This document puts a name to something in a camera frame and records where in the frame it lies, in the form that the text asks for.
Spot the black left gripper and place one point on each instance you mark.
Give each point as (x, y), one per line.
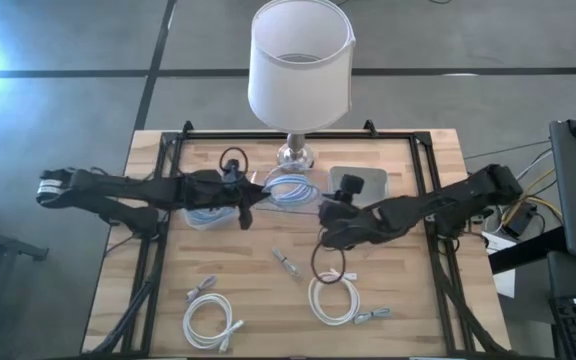
(208, 192)

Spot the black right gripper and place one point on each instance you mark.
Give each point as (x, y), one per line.
(353, 217)

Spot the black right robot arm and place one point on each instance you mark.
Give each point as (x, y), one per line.
(443, 200)

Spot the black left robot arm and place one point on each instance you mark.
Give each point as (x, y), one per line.
(118, 187)

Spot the white rectangular tray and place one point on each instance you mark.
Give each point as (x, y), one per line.
(375, 187)

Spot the table lamp with white shade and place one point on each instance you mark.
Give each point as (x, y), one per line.
(298, 95)

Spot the white paper sheet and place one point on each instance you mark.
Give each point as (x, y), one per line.
(505, 285)

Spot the black power adapter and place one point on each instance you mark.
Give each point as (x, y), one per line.
(518, 222)

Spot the black floor stand legs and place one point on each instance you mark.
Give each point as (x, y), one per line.
(28, 251)

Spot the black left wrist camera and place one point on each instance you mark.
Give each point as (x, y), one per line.
(232, 167)

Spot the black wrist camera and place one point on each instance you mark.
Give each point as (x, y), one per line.
(232, 167)
(352, 186)

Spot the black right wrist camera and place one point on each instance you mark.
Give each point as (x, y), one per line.
(352, 186)

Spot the black metal table frame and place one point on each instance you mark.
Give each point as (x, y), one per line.
(218, 135)

